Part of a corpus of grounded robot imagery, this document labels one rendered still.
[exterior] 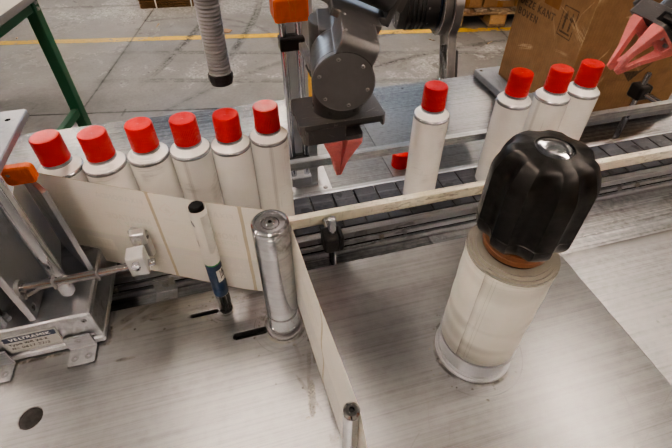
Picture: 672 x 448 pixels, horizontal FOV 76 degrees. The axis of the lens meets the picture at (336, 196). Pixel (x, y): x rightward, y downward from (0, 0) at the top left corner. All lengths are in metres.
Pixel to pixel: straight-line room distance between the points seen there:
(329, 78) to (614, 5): 0.72
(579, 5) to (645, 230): 0.44
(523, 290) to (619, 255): 0.44
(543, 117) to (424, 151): 0.20
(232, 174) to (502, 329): 0.37
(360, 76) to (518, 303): 0.25
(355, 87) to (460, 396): 0.36
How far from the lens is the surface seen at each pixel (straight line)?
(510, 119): 0.71
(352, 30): 0.40
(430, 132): 0.64
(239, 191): 0.61
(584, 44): 1.02
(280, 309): 0.51
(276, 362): 0.55
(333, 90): 0.40
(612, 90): 1.14
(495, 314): 0.45
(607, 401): 0.61
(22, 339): 0.63
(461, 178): 0.80
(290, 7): 0.59
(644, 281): 0.82
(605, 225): 0.89
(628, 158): 0.91
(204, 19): 0.61
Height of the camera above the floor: 1.37
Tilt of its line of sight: 42 degrees down
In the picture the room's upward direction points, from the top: straight up
